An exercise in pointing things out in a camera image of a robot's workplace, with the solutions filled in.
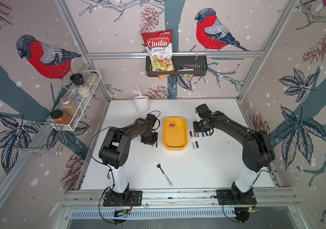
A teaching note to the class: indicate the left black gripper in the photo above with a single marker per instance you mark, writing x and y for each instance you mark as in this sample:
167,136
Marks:
153,141

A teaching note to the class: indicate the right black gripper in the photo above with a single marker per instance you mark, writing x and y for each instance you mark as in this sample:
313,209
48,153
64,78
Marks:
195,129

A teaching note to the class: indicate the yellow plastic storage box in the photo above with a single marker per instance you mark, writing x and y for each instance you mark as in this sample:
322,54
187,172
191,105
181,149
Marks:
175,138

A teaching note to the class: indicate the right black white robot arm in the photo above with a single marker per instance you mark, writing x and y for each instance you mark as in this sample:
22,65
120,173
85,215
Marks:
257,154

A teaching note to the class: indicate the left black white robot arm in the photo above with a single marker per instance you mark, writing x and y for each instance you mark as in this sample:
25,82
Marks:
115,150

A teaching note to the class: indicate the silver metal fork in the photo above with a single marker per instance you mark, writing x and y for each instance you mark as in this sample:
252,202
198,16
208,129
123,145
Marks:
158,165

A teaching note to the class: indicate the white ceramic cup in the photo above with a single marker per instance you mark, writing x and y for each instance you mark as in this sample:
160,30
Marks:
141,103

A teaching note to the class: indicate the small clear spice jar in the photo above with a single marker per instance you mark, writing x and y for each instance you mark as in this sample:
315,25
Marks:
92,79

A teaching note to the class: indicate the silver lid spice jar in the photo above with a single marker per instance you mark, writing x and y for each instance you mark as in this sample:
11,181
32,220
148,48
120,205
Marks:
70,107

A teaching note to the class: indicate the clear acrylic spice rack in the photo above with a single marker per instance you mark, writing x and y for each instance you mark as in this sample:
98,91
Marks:
82,102

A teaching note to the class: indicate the red cassava chips bag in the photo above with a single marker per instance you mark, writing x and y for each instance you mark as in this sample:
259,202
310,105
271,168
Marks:
159,47

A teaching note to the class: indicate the red spice jar black lid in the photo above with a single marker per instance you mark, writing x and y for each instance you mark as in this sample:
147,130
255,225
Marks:
60,117

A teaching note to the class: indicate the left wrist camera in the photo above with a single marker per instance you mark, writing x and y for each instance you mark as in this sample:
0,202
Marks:
151,119

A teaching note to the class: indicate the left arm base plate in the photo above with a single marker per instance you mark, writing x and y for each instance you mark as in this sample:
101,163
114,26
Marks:
133,199

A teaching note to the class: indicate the black wall basket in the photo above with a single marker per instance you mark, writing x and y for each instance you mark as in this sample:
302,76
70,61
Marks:
193,65

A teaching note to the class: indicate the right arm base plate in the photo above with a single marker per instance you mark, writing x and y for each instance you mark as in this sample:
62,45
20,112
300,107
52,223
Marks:
235,197

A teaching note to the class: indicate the wire rack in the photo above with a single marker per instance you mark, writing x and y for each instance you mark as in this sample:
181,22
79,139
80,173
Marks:
51,141

